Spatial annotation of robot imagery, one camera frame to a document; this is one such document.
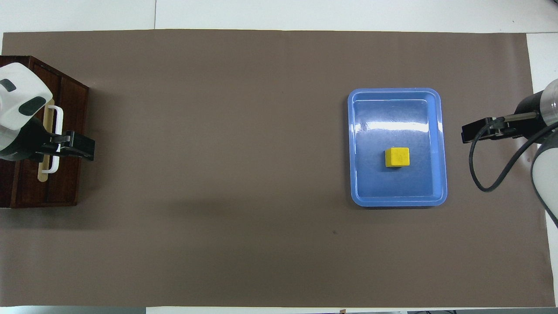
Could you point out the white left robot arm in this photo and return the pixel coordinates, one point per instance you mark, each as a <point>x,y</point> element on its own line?
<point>22,87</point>

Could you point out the blue plastic tray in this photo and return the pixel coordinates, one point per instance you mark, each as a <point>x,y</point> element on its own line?
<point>392,187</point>

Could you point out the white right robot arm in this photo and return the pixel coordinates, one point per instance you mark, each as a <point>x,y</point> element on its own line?
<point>545,170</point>

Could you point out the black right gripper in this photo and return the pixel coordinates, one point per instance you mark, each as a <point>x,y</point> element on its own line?
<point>534,115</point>

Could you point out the dark wooden cabinet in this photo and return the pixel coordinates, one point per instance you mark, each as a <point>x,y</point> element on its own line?
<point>72,131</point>

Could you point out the yellow cube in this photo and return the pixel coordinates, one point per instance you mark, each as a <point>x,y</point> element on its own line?
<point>397,157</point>

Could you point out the brown table mat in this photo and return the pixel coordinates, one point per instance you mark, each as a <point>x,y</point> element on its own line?
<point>218,174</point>

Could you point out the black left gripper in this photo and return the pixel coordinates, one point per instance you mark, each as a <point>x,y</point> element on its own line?
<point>26,144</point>

